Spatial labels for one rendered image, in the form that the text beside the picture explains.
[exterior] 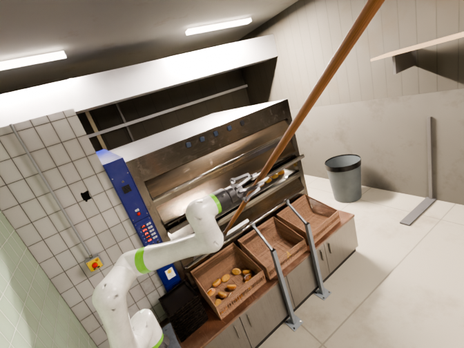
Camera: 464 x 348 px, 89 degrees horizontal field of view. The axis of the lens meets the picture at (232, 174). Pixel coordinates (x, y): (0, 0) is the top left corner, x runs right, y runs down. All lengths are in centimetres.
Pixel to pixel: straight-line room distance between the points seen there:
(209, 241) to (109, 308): 46
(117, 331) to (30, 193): 126
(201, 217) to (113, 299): 46
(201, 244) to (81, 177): 134
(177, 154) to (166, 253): 129
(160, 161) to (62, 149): 71
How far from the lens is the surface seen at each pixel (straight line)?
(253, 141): 266
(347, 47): 70
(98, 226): 222
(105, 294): 113
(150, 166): 218
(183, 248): 106
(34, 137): 213
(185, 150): 226
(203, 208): 96
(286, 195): 307
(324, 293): 317
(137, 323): 150
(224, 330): 243
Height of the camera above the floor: 238
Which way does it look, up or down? 19 degrees down
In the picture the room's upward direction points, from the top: 18 degrees counter-clockwise
